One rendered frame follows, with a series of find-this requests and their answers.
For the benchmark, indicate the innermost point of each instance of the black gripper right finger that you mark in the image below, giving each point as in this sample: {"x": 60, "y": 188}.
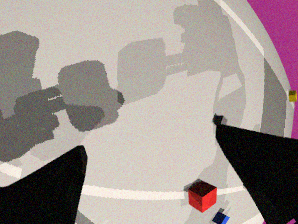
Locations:
{"x": 267, "y": 165}

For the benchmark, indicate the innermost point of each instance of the yellow block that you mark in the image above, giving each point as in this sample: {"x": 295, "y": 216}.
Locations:
{"x": 292, "y": 95}

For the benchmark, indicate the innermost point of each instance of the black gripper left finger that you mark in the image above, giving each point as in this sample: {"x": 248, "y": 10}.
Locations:
{"x": 49, "y": 195}

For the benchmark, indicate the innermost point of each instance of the red block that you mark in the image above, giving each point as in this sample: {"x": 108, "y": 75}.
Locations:
{"x": 202, "y": 196}

